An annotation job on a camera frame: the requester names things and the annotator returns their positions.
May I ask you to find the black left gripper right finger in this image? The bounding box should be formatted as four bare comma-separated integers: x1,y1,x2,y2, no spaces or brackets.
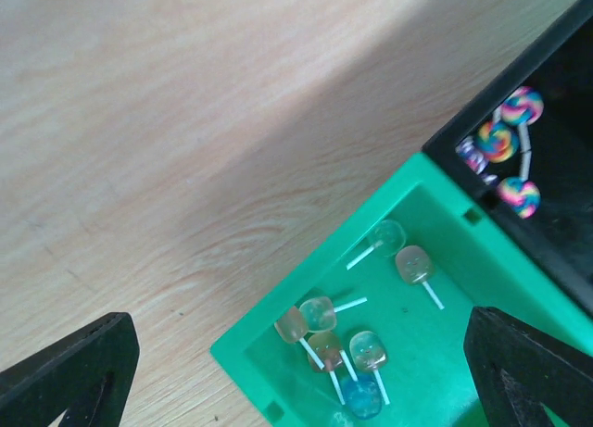
463,307,592,426

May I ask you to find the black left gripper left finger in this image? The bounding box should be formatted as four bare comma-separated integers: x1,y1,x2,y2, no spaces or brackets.
1,312,140,426

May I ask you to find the green bin with wrapped candies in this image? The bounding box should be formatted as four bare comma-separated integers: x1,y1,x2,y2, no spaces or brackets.
211,154,592,426

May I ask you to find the translucent stick candies pile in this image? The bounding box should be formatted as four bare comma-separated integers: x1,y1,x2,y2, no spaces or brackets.
273,219,445,421

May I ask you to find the black bin with lollipops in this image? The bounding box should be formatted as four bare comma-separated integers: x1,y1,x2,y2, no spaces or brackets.
423,0,592,312

